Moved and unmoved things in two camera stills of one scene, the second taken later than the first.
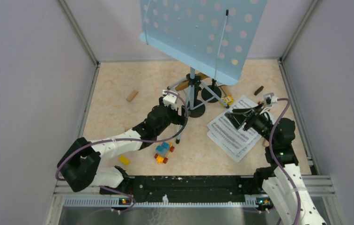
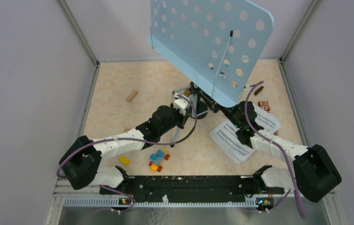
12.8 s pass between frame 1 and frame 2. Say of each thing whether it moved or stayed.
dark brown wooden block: stayed
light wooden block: stayed
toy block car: moved
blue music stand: moved
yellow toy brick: stayed
